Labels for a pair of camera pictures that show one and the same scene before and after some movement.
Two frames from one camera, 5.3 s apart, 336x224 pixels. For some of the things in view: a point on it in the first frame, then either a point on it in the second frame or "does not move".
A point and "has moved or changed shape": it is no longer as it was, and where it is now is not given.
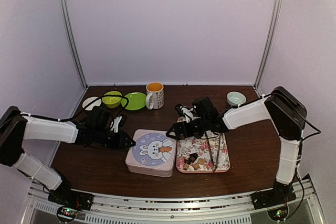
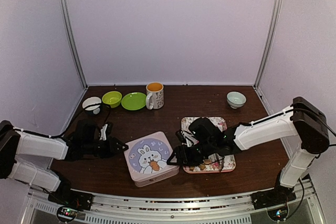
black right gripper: [177, 127] to [178, 151]
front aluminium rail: [226, 211] does not move
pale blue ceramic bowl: [235, 98] does not move
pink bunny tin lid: [154, 149] has moved or changed shape
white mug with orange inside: [155, 95] does not move
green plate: [136, 100] does not move
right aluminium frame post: [272, 33] does not move
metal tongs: [213, 166] has moved or changed shape
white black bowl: [97, 103] does not move
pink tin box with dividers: [150, 171] to [143, 181]
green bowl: [112, 102] does not move
